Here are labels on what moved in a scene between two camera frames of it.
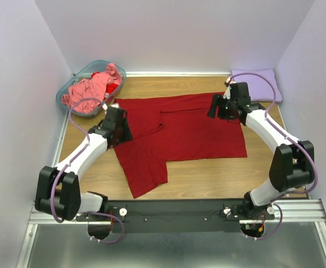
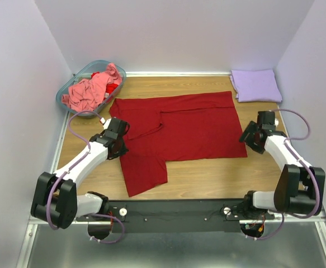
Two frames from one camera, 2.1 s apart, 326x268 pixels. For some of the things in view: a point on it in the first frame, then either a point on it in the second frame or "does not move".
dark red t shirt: (173, 128) does not move
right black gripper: (216, 101) -> (250, 128)
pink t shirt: (87, 95) does not move
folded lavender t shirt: (259, 89) does not move
